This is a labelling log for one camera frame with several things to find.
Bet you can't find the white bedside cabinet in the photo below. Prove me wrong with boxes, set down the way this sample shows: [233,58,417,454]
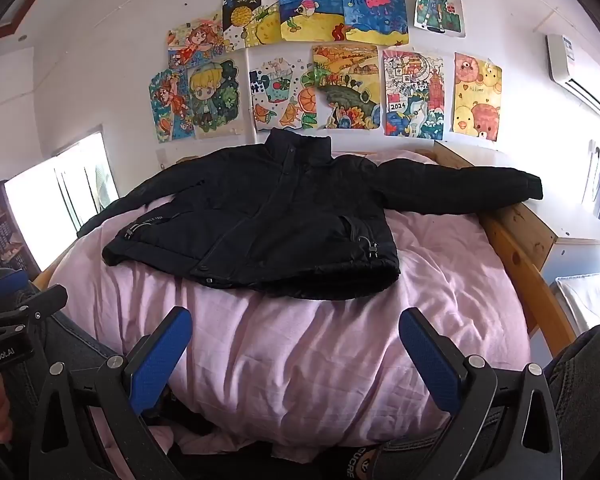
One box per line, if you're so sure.
[525,195,600,286]

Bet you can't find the pink blanket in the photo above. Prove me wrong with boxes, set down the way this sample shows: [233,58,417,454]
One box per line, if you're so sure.
[55,147,536,480]

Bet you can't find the bright window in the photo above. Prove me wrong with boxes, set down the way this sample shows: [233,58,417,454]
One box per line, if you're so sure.
[2,131,120,273]

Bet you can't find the wooden bed frame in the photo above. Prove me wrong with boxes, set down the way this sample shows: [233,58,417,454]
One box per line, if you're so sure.
[32,140,578,356]

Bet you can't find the person's left leg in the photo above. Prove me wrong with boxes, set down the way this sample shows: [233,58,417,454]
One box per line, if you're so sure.
[0,305,131,411]

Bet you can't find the person's right leg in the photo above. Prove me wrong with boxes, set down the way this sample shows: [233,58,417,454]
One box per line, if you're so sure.
[375,320,600,480]

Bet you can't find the cluttered bookshelf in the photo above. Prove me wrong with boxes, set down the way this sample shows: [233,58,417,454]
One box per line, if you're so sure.
[0,180,36,281]

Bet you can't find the group of colourful wall drawings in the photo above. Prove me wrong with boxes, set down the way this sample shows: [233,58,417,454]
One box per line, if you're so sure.
[149,0,502,143]

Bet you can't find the person's leg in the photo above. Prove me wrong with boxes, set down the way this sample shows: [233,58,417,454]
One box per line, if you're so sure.
[375,320,600,480]
[0,305,131,411]

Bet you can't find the dark printed cloth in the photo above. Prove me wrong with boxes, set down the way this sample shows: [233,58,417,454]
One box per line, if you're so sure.
[330,442,381,480]

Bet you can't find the white folded cloth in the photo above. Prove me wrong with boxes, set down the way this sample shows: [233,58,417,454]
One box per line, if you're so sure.
[550,270,600,336]

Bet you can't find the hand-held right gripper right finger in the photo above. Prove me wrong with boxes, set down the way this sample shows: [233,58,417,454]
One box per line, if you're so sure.
[398,307,573,480]

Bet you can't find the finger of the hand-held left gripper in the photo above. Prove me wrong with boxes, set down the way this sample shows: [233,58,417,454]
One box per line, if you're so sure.
[10,284,69,323]
[0,269,30,305]

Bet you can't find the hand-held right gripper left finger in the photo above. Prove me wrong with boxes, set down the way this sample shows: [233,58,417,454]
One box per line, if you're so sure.
[29,306,193,480]

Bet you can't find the black puffer jacket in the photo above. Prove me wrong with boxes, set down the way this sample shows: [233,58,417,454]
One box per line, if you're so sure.
[77,127,544,302]

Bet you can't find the white air conditioner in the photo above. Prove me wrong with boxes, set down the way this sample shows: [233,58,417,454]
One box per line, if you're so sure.
[545,34,600,122]

